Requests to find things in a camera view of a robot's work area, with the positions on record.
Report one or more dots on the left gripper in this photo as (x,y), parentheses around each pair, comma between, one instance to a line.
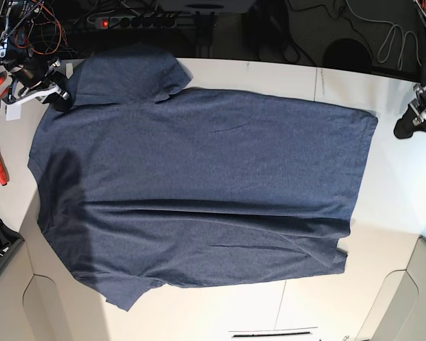
(414,118)

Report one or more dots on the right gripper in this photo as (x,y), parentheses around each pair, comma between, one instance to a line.
(34,80)

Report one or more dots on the blue grey t-shirt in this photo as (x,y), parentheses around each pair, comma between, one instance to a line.
(146,181)

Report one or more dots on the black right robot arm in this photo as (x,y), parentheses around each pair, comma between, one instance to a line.
(17,21)

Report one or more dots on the black power strip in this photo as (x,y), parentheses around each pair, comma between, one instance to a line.
(134,22)

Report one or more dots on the grey side panel right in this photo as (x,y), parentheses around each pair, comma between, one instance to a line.
(399,310)

